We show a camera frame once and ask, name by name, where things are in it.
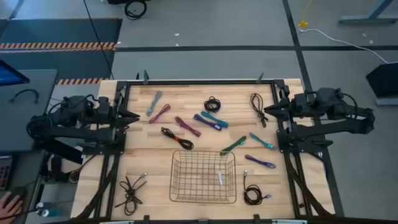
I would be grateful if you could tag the black aluminium rig frame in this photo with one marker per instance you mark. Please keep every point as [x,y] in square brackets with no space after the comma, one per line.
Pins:
[202,82]

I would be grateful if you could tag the black frame bracket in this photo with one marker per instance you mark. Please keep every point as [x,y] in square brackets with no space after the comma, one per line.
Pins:
[146,219]
[257,219]

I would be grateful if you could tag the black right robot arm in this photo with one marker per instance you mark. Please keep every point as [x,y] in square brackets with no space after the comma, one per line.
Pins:
[335,126]

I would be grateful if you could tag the grey office desk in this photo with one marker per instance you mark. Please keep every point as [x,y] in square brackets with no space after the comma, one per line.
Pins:
[18,124]

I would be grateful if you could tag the computer monitor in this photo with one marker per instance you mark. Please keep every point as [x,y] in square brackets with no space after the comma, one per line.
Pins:
[9,76]

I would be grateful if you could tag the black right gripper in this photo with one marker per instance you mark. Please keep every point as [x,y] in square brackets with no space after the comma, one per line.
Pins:
[298,107]

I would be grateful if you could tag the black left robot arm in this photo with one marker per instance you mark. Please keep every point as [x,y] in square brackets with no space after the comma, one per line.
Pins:
[74,134]

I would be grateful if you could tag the black computer mouse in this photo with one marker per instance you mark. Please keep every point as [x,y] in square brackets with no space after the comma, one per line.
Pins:
[18,190]

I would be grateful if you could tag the black box on grey stand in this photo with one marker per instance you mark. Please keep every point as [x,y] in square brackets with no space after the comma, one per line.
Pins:
[384,81]

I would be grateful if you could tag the person's hand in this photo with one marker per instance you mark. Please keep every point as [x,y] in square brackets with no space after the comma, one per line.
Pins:
[9,210]

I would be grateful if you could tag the teal bottle with white cap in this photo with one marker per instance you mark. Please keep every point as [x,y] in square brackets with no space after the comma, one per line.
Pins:
[51,213]
[45,205]

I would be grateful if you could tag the black computer keyboard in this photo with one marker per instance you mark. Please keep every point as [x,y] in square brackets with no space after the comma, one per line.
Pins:
[4,172]

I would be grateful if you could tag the grey-blue desk leg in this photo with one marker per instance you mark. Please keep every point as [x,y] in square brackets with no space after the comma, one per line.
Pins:
[367,20]

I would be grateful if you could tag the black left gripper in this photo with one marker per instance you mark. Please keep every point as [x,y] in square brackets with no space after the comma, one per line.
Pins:
[109,115]

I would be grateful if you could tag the black striped-edge floor mat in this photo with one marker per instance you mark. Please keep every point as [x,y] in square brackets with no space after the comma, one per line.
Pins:
[62,31]
[77,63]

